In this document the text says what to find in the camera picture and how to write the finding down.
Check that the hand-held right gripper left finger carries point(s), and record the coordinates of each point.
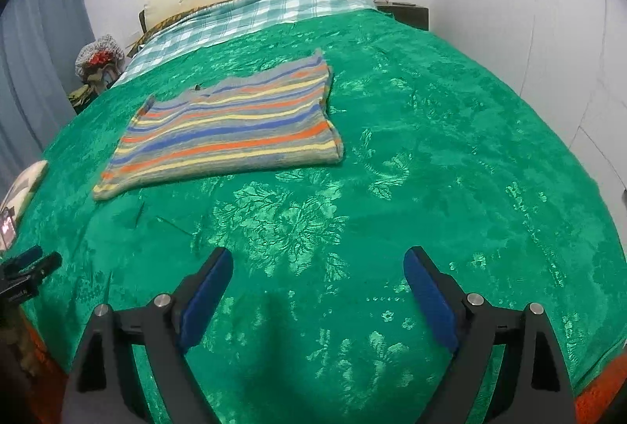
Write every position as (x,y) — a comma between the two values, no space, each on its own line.
(205,301)

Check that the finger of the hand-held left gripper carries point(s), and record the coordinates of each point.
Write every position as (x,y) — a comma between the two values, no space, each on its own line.
(49,263)
(24,256)

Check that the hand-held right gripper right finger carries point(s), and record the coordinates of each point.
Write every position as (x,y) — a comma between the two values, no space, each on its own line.
(431,296)

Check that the striped knit sweater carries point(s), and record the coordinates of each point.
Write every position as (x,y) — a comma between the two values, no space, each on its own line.
(230,130)

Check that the pile of dark clothes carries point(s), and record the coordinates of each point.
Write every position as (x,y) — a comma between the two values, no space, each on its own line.
(90,91)

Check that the white printed cushion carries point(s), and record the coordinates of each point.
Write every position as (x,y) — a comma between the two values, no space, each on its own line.
(24,189)

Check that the green floral blanket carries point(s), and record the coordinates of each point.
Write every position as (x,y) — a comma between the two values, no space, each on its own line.
(343,208)

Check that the blue-grey curtain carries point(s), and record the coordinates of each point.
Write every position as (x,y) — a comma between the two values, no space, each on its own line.
(34,61)

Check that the orange fleece blanket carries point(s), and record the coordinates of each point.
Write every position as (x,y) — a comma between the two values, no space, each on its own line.
(600,394)

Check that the brown patterned cloth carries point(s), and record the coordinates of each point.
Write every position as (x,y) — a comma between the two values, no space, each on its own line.
(161,25)

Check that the dark wooden nightstand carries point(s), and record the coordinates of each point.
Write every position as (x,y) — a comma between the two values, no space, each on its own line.
(409,16)

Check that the teal checked bed sheet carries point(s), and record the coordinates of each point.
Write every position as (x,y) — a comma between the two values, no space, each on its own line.
(235,20)

